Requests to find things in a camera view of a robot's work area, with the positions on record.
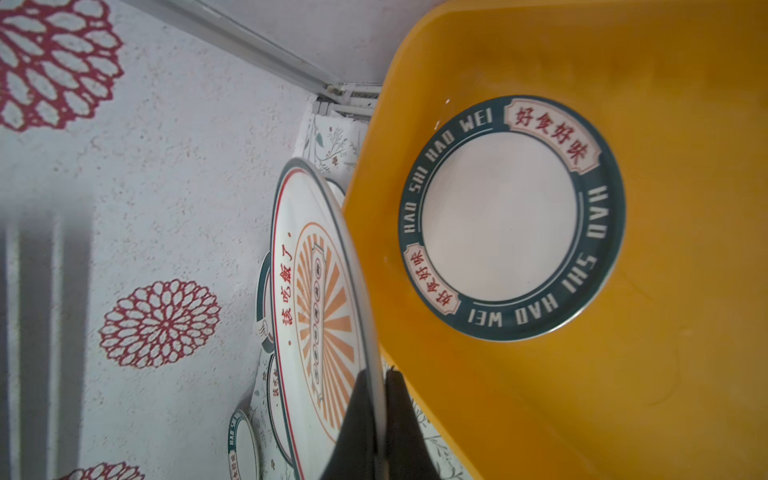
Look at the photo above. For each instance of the orange sunburst plate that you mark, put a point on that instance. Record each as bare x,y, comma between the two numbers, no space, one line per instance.
276,412
325,336

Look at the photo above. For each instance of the yellow plastic bin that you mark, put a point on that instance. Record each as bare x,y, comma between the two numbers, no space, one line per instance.
664,374

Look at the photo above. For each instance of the orange sunburst plate front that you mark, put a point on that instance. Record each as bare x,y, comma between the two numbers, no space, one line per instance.
325,336

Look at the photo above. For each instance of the white plate grey motif right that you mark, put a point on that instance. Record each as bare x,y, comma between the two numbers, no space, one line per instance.
337,191

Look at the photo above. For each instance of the green rim plate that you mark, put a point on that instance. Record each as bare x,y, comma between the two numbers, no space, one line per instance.
263,319
512,218
243,457

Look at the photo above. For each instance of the orange sunburst plate back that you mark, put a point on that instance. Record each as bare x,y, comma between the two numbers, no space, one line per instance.
276,412

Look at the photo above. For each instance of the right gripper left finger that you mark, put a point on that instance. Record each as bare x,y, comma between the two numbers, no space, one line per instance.
354,453

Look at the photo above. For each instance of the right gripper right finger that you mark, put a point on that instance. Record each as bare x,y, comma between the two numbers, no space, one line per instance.
406,452

